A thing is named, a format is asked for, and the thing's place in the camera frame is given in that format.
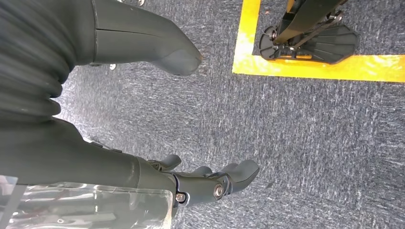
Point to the black robot foot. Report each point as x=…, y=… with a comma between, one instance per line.
x=332, y=44

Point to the clear plastic guard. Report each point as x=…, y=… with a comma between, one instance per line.
x=79, y=208

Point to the yellow floor tape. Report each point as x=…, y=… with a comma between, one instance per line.
x=250, y=63

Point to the black robot leg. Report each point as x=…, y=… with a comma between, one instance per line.
x=307, y=15

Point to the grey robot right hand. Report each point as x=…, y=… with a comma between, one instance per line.
x=79, y=158

